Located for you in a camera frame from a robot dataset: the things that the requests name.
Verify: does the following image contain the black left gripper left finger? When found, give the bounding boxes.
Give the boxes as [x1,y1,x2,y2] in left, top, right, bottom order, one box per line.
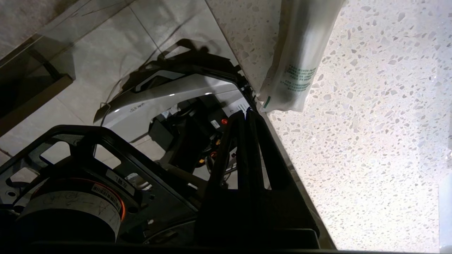
[196,111,253,247]

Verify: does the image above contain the long clear toothbrush packet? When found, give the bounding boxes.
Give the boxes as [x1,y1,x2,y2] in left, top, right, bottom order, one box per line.
[259,0,346,113]

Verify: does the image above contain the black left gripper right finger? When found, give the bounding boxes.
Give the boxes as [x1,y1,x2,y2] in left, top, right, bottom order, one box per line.
[246,109,321,247]

